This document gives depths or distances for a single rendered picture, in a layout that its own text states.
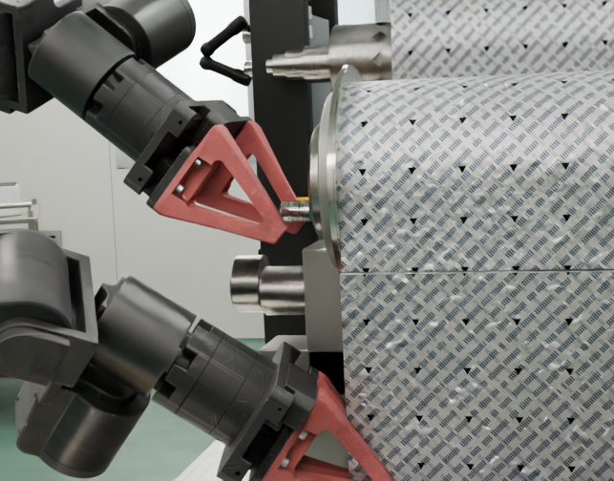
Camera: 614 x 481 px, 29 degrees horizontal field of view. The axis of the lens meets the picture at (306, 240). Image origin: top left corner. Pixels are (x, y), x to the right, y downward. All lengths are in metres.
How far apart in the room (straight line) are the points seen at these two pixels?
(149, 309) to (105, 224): 6.09
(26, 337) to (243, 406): 0.13
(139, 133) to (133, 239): 5.96
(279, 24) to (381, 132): 0.36
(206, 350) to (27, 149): 6.26
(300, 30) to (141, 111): 0.31
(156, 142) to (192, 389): 0.16
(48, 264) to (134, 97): 0.15
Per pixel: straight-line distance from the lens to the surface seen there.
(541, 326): 0.70
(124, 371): 0.71
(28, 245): 0.70
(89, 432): 0.74
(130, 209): 6.73
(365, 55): 0.99
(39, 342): 0.66
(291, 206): 0.79
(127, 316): 0.70
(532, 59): 0.94
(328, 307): 0.80
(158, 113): 0.78
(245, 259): 0.82
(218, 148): 0.75
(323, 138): 0.73
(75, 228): 6.86
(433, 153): 0.71
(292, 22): 1.06
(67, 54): 0.80
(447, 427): 0.72
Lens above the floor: 1.30
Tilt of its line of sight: 6 degrees down
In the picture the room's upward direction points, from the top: 2 degrees counter-clockwise
